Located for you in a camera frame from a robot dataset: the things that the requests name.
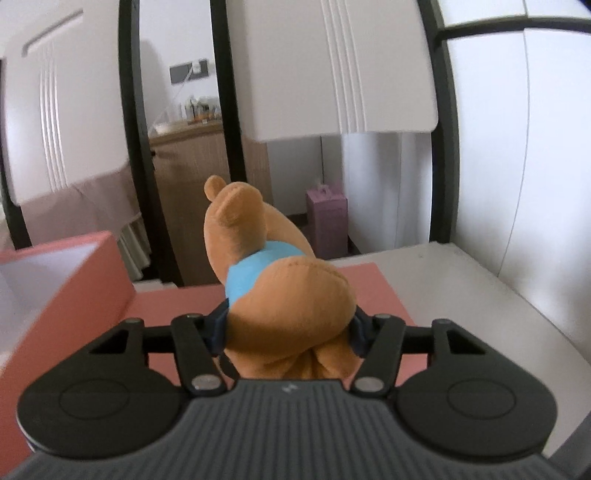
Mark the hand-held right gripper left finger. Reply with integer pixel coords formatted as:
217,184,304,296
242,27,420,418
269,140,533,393
89,299,232,398

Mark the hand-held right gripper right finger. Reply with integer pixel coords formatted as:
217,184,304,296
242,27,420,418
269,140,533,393
350,313,496,398

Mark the brown plush toy blue shirt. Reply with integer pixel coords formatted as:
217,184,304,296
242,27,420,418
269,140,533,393
203,174,359,380

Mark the pink box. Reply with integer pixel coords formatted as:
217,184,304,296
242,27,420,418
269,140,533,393
0,231,137,467

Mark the white desktop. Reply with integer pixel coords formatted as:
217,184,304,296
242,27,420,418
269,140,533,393
133,242,591,480

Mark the pink box lid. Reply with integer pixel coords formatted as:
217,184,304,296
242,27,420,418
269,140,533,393
124,262,417,385

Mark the small pink carton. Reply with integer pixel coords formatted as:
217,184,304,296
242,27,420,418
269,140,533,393
305,184,350,260

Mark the wooden cabinet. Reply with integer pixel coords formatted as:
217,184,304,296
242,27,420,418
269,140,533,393
148,119,274,288

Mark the bed with brown skirt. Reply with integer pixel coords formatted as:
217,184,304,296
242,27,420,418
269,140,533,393
18,162,154,280

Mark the group of small bottles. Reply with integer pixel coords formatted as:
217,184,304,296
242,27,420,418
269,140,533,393
177,94,221,123

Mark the white panelled cabinet door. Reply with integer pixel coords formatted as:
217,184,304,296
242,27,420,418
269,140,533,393
0,0,131,206
228,0,439,143

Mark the black metal frame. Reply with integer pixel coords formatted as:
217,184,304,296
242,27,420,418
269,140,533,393
0,0,591,287

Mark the grey wall switch panel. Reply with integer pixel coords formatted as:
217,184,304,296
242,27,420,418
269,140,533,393
168,58,209,86

